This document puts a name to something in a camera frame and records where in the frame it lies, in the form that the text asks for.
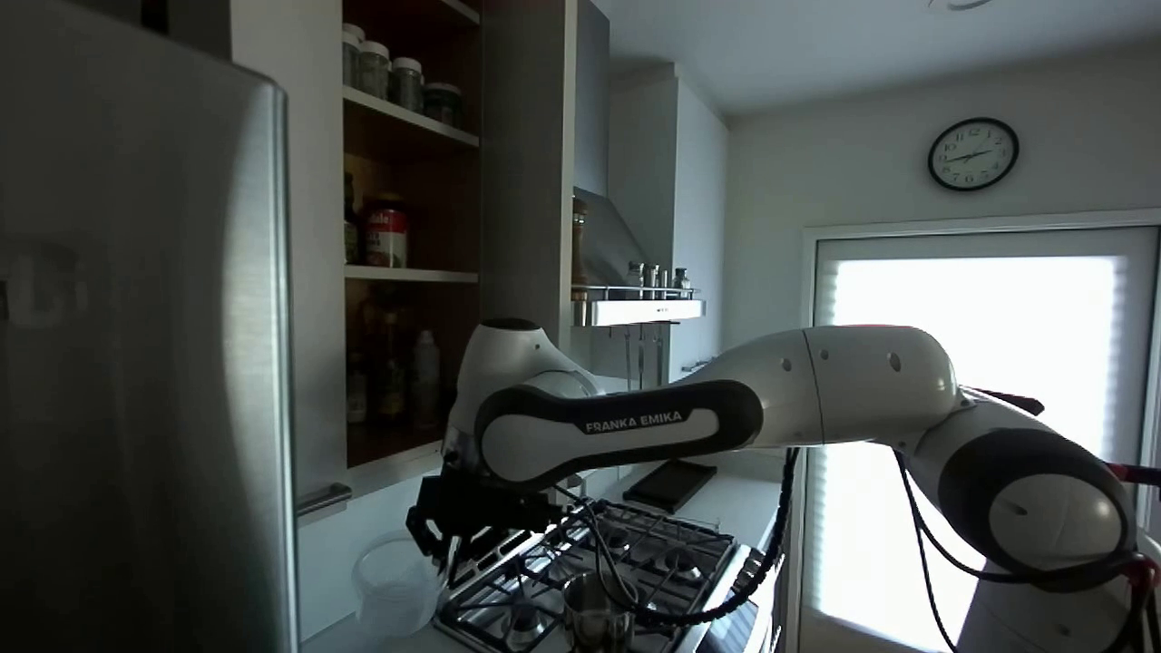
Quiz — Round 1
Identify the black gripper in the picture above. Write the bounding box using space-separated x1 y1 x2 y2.
405 473 561 568

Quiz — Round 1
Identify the white cabinet door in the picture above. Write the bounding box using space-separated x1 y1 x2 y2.
480 0 578 342

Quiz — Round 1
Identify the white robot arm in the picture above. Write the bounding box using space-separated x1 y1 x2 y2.
405 318 1146 618

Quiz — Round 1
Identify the stainless steel gas stove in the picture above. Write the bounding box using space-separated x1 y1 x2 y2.
436 500 773 653

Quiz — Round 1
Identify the stainless steel saucepan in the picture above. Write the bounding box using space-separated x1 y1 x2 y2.
561 575 636 653

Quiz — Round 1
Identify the red lid jar on shelf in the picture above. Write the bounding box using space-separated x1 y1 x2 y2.
363 201 405 270

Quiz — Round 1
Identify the range hood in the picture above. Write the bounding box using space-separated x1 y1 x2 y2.
574 189 702 329

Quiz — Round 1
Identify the stainless steel refrigerator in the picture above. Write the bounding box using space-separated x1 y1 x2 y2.
0 0 297 653

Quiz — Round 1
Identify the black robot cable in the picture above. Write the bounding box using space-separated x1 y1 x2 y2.
566 445 804 632

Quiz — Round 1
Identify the round wall clock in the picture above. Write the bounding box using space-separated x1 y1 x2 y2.
925 116 1019 192

